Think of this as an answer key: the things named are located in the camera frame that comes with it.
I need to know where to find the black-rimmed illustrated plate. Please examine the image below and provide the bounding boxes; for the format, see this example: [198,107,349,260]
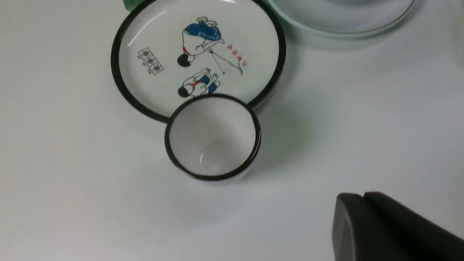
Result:
[110,0,287,123]

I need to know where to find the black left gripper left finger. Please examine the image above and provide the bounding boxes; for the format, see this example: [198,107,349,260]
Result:
[331,193,412,261]

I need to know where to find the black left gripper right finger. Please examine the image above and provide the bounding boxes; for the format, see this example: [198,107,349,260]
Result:
[363,192,464,261]

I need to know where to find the black-rimmed white cup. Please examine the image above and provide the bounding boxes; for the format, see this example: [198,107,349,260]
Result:
[164,94,262,184]

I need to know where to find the pale green round plate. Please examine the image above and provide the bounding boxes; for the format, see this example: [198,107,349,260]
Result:
[268,0,415,39]

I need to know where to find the dark green rectangular tray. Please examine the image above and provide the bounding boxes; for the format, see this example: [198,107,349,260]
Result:
[123,0,145,11]

